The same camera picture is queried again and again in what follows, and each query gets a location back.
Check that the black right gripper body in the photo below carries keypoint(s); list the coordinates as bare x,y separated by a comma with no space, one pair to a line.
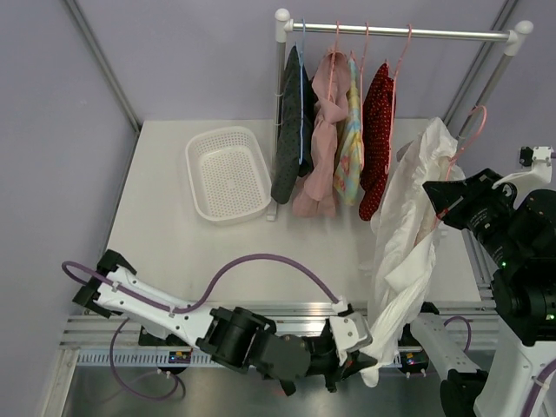
486,210

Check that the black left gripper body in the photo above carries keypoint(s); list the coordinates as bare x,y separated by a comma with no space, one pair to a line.
328,367

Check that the pink hanger of white skirt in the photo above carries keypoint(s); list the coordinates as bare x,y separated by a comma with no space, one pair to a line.
465,143

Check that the white ruffled skirt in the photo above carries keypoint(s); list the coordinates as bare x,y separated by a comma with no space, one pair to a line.
406,241

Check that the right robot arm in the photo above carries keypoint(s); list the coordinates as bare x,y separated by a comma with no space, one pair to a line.
520,239

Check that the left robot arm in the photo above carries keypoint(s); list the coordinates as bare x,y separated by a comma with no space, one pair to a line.
115,280

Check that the yellow blue tie-dye skirt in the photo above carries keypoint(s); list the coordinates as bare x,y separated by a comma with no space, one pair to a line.
350,161

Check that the red polka dot skirt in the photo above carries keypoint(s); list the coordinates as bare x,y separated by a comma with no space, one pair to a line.
377,125

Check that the pink pleated skirt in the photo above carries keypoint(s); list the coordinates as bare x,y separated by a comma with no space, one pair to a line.
316,196

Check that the pink hanger of tie-dye skirt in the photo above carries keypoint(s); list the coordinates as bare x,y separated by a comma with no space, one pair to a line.
361,62

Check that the dark grey dotted skirt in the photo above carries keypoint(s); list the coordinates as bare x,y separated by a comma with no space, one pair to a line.
287,169

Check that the white metal clothes rack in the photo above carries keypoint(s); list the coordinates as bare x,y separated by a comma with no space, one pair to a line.
513,40

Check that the white perforated plastic basket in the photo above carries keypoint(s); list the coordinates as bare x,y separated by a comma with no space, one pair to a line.
228,176

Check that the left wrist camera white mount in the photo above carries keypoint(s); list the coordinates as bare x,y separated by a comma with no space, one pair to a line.
349,329

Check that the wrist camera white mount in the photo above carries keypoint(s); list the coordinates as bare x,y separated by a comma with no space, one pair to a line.
349,329
537,169

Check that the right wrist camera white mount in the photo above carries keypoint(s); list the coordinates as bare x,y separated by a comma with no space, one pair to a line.
537,169

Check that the blue wire hanger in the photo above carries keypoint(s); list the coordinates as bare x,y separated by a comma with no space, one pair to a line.
302,129

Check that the aluminium corner frame right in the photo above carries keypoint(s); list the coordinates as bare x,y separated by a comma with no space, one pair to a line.
499,23

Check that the aluminium corner frame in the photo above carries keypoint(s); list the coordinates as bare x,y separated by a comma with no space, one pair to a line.
499,23
92,44

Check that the white slotted cable duct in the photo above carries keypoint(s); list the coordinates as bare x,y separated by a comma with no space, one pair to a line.
145,358

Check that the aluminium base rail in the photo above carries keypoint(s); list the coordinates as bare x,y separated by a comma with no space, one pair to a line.
211,325

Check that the aluminium corner frame left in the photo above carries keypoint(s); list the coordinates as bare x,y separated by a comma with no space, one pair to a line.
92,44

